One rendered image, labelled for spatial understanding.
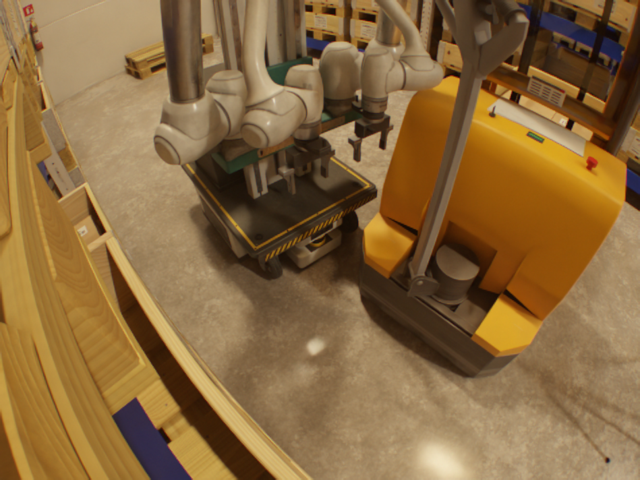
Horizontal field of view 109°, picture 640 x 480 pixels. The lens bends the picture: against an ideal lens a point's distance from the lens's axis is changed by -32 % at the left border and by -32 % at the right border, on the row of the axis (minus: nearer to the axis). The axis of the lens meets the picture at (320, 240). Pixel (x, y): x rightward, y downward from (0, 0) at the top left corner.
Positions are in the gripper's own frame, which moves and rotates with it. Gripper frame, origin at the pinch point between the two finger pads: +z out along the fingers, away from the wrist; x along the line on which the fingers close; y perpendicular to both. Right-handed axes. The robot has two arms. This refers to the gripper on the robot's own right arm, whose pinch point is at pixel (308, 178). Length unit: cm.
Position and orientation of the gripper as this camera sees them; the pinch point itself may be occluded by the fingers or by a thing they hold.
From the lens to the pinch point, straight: 110.2
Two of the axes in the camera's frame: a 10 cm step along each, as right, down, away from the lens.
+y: -6.2, -5.8, 5.3
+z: 0.2, 6.6, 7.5
